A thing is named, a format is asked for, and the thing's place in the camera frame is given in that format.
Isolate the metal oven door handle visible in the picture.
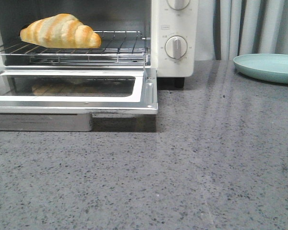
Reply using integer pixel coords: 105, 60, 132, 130
0, 114, 93, 132

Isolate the white toaster oven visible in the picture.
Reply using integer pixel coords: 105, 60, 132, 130
0, 0, 198, 88

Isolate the light teal plate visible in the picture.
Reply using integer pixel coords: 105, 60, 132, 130
233, 54, 288, 84

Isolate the golden croissant bread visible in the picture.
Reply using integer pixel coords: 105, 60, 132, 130
20, 13, 101, 48

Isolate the oven glass door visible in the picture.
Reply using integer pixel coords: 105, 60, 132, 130
0, 68, 158, 114

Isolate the lower oven timer knob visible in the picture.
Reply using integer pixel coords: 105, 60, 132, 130
165, 36, 187, 59

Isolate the grey white curtain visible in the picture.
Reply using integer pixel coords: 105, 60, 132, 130
195, 0, 288, 60

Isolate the metal wire oven rack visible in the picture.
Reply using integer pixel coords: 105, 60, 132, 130
0, 31, 150, 66

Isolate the upper oven temperature knob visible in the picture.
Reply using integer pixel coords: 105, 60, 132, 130
167, 0, 190, 11

